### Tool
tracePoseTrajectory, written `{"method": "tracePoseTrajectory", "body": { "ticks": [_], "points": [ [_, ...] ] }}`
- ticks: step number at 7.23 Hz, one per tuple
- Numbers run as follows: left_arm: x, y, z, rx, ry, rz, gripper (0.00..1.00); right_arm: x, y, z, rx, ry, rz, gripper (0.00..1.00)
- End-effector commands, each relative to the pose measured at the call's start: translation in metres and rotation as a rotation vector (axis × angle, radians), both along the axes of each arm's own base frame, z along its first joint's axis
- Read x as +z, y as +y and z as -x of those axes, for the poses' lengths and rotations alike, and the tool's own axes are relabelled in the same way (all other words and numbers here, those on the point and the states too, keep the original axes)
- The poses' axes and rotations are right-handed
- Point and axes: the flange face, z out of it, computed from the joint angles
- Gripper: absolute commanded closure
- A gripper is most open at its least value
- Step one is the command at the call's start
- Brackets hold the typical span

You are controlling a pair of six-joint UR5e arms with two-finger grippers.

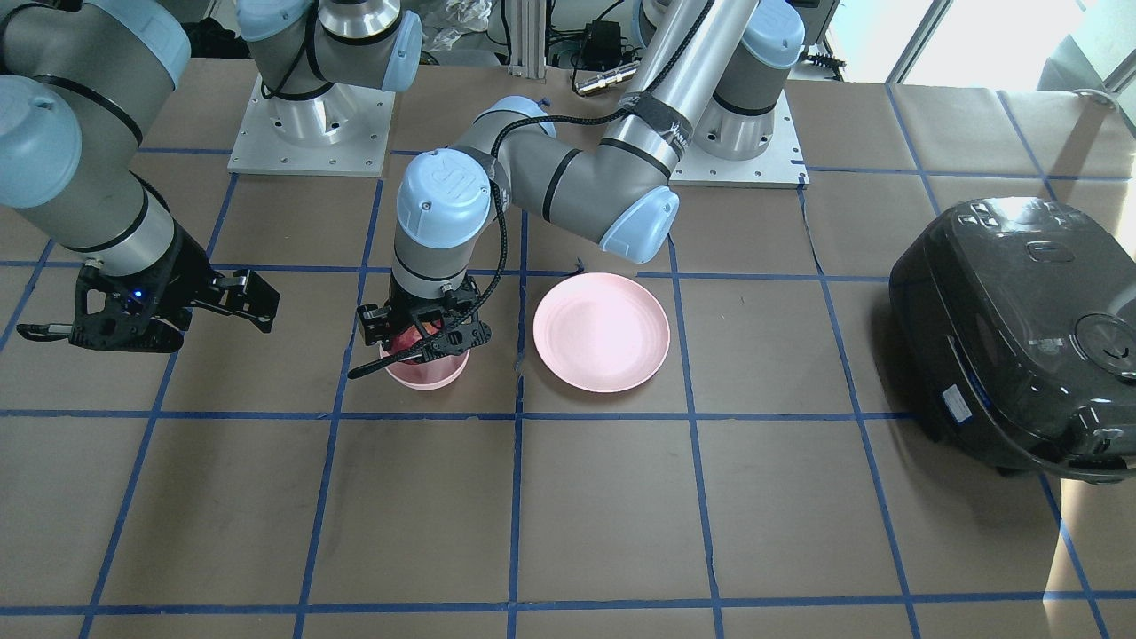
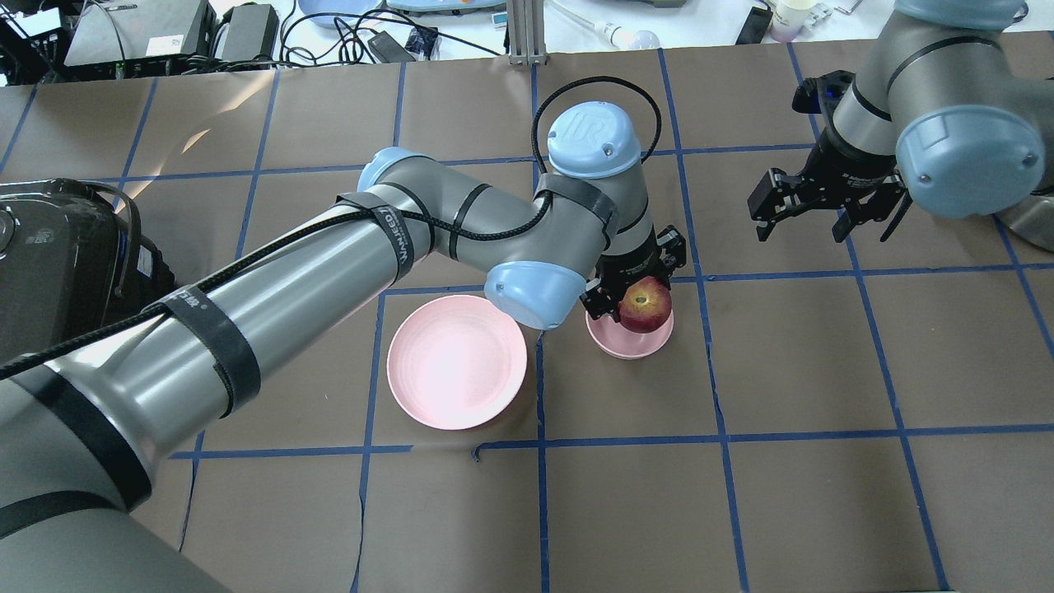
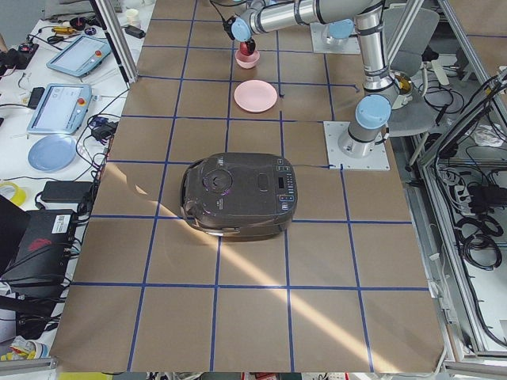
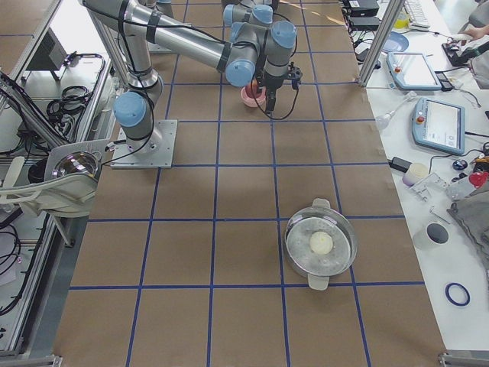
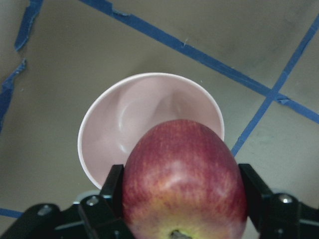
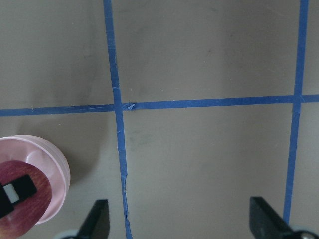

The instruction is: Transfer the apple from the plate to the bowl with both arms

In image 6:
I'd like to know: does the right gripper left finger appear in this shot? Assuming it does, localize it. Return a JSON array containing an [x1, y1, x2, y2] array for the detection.
[[77, 199, 110, 239]]

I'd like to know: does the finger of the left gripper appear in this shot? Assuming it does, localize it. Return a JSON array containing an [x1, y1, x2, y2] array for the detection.
[[0, 175, 37, 218]]

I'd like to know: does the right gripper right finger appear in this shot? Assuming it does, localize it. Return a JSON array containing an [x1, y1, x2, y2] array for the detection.
[[249, 197, 298, 239]]

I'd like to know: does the red yellow apple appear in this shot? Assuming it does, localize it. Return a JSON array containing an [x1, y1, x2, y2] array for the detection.
[[0, 160, 52, 239]]

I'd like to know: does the pink bowl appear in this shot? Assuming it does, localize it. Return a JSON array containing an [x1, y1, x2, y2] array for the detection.
[[0, 135, 71, 224]]

